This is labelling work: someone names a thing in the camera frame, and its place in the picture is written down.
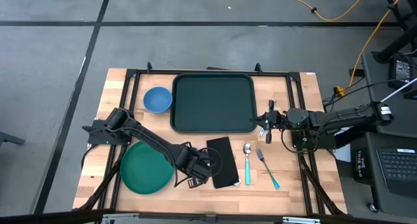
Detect white cable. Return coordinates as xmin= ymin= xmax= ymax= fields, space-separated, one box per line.
xmin=380 ymin=76 xmax=417 ymax=103

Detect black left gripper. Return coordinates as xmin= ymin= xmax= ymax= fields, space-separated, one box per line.
xmin=177 ymin=141 xmax=216 ymax=189

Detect teal-handled spoon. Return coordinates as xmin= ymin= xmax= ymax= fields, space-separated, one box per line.
xmin=242 ymin=141 xmax=252 ymax=186

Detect black laptop keyboard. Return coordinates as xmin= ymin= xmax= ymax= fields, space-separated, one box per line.
xmin=376 ymin=147 xmax=417 ymax=199

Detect silver bracket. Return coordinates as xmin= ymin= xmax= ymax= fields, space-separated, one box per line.
xmin=281 ymin=216 xmax=322 ymax=224
xmin=101 ymin=212 xmax=141 ymax=224

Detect blue bowl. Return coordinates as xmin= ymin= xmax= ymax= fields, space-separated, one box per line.
xmin=143 ymin=86 xmax=173 ymax=115

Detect black tote bag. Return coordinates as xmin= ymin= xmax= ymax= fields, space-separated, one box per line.
xmin=354 ymin=147 xmax=375 ymax=186

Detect white paper sheet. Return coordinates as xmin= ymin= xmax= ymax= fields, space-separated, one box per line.
xmin=334 ymin=145 xmax=352 ymax=163

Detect black stand legs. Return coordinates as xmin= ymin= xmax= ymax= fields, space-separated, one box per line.
xmin=371 ymin=0 xmax=417 ymax=64

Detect black aluminium table frame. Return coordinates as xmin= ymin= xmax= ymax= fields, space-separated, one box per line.
xmin=73 ymin=61 xmax=348 ymax=218

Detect grey furniture leg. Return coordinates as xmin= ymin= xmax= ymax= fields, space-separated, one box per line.
xmin=0 ymin=131 xmax=26 ymax=147

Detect black cloth napkin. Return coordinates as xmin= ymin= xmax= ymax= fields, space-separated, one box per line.
xmin=206 ymin=136 xmax=242 ymax=189

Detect dark green serving tray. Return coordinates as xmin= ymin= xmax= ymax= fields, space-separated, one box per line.
xmin=169 ymin=72 xmax=258 ymax=134

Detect grey desk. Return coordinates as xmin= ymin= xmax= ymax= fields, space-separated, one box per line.
xmin=360 ymin=49 xmax=417 ymax=135

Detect green plate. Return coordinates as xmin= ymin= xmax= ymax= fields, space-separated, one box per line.
xmin=119 ymin=141 xmax=176 ymax=195

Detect yellow extension cable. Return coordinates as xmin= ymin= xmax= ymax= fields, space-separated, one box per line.
xmin=348 ymin=0 xmax=412 ymax=88
xmin=270 ymin=0 xmax=369 ymax=22

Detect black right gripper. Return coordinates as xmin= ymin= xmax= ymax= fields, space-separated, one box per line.
xmin=250 ymin=100 xmax=289 ymax=144

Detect grey cart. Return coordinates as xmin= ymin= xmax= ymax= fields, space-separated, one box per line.
xmin=350 ymin=132 xmax=417 ymax=218

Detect teal-handled fork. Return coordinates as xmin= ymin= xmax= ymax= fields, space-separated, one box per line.
xmin=255 ymin=148 xmax=281 ymax=191

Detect black crossbeam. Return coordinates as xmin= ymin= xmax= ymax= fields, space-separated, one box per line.
xmin=0 ymin=209 xmax=417 ymax=224

